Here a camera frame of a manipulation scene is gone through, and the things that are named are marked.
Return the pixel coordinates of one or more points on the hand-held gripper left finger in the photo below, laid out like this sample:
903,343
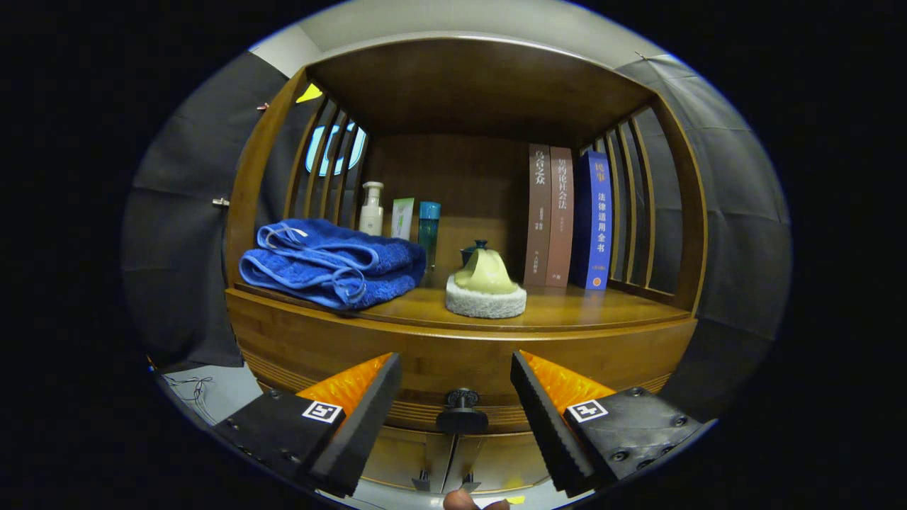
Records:
368,425

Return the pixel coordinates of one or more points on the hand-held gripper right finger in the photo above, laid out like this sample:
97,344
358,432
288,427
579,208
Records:
545,425

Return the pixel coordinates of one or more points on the wooden drawer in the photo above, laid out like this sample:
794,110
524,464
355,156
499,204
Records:
453,354

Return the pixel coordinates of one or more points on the wooden countertop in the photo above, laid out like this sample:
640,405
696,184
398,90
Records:
567,308

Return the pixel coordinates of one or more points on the wooden cabinet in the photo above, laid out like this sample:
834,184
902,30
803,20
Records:
482,85

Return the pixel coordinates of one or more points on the folded blue towel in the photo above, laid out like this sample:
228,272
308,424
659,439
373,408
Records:
326,262

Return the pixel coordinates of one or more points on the dark blue lidded teacup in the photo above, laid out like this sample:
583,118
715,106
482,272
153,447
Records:
468,253

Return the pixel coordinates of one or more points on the teal bottle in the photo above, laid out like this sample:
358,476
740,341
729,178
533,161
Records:
429,227

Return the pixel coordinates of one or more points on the green and white tube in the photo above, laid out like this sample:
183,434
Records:
402,219

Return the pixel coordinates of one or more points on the white pump bottle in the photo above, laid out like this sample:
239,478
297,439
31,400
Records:
371,216

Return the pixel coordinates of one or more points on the blue book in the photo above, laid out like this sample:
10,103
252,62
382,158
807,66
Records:
599,219

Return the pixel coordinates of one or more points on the dark brown book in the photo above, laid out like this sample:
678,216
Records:
537,212

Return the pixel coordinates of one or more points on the reddish brown book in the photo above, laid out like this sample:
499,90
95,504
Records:
560,212

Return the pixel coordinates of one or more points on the black backdrop cloth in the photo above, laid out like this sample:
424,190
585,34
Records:
744,248

